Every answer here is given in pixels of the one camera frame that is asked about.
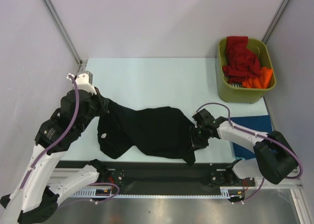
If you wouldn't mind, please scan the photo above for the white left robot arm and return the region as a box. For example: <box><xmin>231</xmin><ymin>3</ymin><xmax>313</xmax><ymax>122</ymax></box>
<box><xmin>0</xmin><ymin>88</ymin><xmax>109</xmax><ymax>224</ymax></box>

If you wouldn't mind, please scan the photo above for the orange t shirt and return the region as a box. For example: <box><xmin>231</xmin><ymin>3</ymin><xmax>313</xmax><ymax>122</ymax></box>
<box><xmin>241</xmin><ymin>67</ymin><xmax>273</xmax><ymax>89</ymax></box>

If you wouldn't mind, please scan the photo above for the folded dark blue t shirt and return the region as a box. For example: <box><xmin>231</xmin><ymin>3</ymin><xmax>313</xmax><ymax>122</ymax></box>
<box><xmin>231</xmin><ymin>115</ymin><xmax>273</xmax><ymax>159</ymax></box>

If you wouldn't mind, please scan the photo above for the black t shirt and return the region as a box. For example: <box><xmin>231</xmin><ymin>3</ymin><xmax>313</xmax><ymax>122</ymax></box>
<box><xmin>97</xmin><ymin>100</ymin><xmax>196</xmax><ymax>165</ymax></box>

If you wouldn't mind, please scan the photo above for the red t shirt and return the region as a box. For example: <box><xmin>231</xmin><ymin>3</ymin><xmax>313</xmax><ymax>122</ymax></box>
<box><xmin>222</xmin><ymin>36</ymin><xmax>261</xmax><ymax>83</ymax></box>

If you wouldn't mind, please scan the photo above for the green plastic basket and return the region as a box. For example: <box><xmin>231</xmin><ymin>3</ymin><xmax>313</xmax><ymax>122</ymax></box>
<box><xmin>216</xmin><ymin>36</ymin><xmax>277</xmax><ymax>103</ymax></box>

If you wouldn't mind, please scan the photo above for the aluminium frame post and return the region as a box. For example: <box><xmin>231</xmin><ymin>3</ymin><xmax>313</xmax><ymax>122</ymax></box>
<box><xmin>262</xmin><ymin>0</ymin><xmax>291</xmax><ymax>44</ymax></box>
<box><xmin>41</xmin><ymin>0</ymin><xmax>82</xmax><ymax>67</ymax></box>

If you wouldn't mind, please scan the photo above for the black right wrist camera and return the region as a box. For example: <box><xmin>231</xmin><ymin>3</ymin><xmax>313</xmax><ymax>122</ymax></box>
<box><xmin>192</xmin><ymin>109</ymin><xmax>215</xmax><ymax>127</ymax></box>

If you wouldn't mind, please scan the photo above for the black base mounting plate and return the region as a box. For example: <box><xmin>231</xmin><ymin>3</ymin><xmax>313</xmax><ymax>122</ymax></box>
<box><xmin>57</xmin><ymin>159</ymin><xmax>255</xmax><ymax>191</ymax></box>

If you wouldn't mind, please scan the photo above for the white slotted cable duct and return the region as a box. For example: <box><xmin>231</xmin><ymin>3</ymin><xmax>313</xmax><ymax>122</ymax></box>
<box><xmin>70</xmin><ymin>186</ymin><xmax>244</xmax><ymax>199</ymax></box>

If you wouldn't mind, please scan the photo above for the aluminium frame post left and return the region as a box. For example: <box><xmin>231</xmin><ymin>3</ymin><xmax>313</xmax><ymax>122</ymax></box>
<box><xmin>41</xmin><ymin>0</ymin><xmax>82</xmax><ymax>67</ymax></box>

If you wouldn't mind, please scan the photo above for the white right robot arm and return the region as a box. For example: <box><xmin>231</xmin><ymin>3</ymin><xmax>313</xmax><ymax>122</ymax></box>
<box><xmin>191</xmin><ymin>113</ymin><xmax>301</xmax><ymax>185</ymax></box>

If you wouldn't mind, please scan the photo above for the aluminium frame post right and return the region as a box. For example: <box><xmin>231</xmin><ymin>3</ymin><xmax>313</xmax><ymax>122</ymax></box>
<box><xmin>262</xmin><ymin>0</ymin><xmax>291</xmax><ymax>44</ymax></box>

